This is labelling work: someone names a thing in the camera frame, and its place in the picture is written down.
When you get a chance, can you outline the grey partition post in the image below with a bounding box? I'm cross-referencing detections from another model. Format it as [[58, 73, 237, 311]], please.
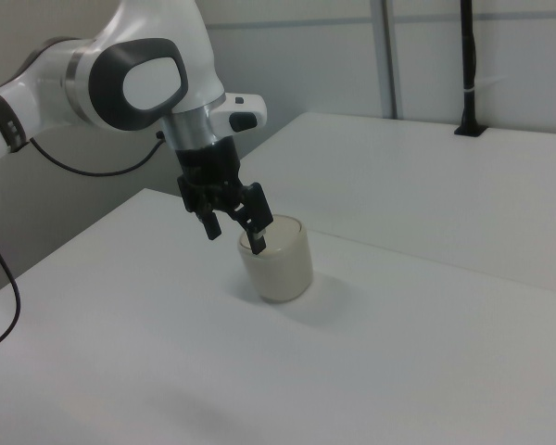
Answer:
[[369, 0, 398, 120]]

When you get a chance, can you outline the small cream trash can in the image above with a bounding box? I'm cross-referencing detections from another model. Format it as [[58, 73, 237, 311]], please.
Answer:
[[237, 213, 315, 305]]

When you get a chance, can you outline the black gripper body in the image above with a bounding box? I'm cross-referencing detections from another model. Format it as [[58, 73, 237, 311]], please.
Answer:
[[174, 137, 254, 219]]

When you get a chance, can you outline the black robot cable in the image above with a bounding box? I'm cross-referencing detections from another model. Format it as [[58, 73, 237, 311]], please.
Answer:
[[0, 131, 166, 356]]

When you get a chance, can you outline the black pole with base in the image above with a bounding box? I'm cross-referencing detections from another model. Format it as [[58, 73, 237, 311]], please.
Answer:
[[453, 0, 488, 138]]

